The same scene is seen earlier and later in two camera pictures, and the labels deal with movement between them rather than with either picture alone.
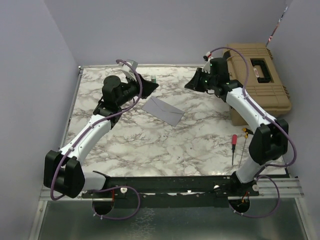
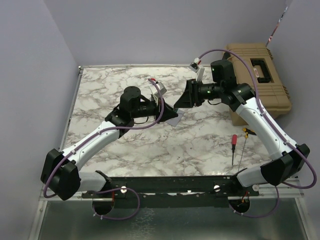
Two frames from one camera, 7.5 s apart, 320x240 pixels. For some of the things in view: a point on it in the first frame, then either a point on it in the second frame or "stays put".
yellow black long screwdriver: (247, 131) stays put
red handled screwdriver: (234, 140) stays put
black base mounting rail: (175, 191) stays put
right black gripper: (194, 84) -> (190, 97)
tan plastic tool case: (252, 67) stays put
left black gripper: (148, 87) -> (168, 113)
